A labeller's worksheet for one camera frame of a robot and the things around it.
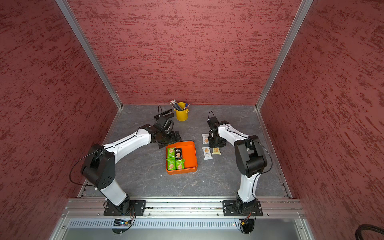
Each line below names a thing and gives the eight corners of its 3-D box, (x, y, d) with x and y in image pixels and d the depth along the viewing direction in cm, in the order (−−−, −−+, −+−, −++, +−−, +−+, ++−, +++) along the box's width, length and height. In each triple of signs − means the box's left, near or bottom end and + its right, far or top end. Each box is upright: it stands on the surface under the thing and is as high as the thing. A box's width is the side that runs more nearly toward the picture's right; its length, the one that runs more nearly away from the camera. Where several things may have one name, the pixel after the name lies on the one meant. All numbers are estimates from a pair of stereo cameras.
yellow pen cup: (179, 123, 111) (177, 114, 104) (174, 112, 118) (172, 104, 110) (189, 119, 114) (189, 110, 106) (184, 109, 120) (183, 100, 113)
